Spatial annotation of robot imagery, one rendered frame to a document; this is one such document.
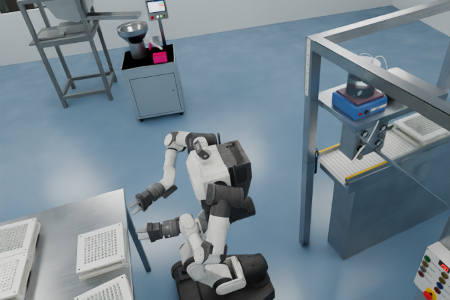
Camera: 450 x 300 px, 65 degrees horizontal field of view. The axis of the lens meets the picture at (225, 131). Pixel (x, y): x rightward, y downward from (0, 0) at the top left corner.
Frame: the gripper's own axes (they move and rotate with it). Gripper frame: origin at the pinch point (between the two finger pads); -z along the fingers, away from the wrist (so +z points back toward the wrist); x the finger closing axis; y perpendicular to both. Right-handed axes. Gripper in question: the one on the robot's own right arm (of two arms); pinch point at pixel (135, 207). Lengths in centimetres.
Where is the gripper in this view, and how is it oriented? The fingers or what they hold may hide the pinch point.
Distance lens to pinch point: 205.8
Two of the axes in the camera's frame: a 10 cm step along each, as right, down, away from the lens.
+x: 1.0, 8.0, 5.9
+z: 6.5, -5.0, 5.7
